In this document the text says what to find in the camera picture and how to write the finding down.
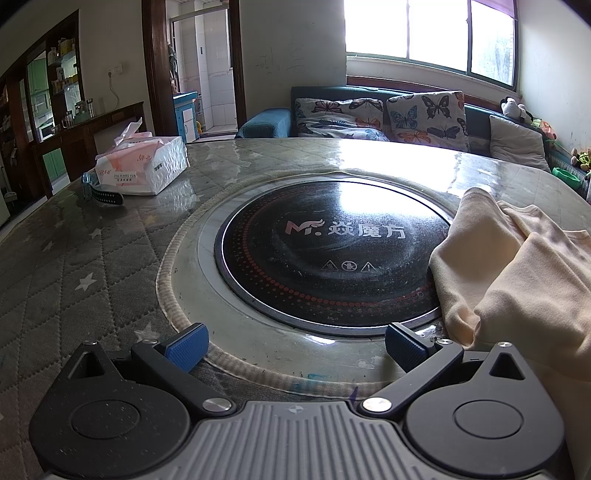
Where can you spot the pink green plush toy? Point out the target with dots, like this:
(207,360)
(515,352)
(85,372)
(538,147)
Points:
(545,128)

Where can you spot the panda plush toy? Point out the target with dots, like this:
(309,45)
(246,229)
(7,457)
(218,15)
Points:
(510,108)

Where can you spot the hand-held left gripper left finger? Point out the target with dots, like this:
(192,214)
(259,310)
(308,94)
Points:
(187,345)

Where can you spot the dark wooden door frame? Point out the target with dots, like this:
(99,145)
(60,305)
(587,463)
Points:
(154,69)

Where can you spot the black smartwatch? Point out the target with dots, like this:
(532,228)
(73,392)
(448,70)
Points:
(108,199)

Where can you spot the green plastic bowl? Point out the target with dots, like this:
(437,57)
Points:
(567,175)

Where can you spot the white wall socket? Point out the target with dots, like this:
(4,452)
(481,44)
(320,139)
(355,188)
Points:
(114,71)

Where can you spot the teal sofa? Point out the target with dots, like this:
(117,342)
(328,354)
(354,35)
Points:
(268,122)

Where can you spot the grey cushion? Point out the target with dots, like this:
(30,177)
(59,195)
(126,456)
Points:
(517,143)

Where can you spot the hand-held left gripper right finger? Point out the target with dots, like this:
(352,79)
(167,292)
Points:
(401,345)

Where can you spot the small blue white cabinet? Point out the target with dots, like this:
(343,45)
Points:
(187,120)

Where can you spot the wooden display shelf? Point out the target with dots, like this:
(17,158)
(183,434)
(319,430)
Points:
(23,92)

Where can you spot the white pink tissue pack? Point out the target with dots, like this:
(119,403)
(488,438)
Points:
(152,166)

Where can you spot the dark wooden sideboard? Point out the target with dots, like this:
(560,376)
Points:
(83,134)

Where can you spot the round black induction cooktop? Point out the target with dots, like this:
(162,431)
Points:
(323,258)

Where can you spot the green yellow plush toy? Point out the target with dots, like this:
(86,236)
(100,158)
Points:
(582,159)

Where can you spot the large window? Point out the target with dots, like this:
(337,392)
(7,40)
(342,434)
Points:
(438,27)

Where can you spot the butterfly print pillow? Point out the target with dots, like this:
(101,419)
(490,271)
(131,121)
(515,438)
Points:
(425,120)
(332,115)

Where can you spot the cream shirt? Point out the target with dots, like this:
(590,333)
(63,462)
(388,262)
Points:
(531,277)

